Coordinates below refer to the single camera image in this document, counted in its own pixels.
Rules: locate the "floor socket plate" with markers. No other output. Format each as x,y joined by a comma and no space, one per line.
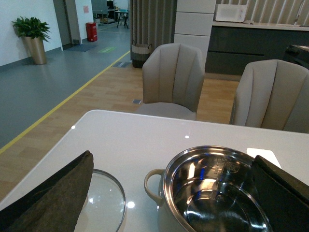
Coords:
137,101

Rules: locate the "beige chair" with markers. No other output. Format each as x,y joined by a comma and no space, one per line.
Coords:
272,94
172,79

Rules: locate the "gold planter with plant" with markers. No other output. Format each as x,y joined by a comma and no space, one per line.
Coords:
34,32

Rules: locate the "beige chair right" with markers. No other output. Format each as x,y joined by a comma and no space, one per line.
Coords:
272,94

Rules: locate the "glass pot lid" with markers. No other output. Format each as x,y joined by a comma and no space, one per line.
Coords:
105,206

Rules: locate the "grey curtain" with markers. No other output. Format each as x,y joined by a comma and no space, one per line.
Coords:
151,23

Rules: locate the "beige chair left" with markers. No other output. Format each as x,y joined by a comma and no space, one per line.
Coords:
172,79

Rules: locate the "white microwave oven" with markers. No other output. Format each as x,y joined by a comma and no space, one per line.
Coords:
230,13

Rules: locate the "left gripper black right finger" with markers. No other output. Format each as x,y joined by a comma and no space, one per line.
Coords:
283,198

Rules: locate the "white cabinet column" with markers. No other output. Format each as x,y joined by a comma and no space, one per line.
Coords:
193,23

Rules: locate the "red fire extinguisher box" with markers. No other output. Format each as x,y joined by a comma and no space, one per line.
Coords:
91,30

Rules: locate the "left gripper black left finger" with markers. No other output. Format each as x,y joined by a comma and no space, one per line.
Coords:
55,204

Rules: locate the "woven laundry basket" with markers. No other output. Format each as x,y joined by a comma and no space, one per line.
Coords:
140,53

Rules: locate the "dark kitchen counter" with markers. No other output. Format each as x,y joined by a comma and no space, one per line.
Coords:
232,48

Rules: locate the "cream steel cooking pot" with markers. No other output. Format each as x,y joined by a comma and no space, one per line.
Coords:
208,189

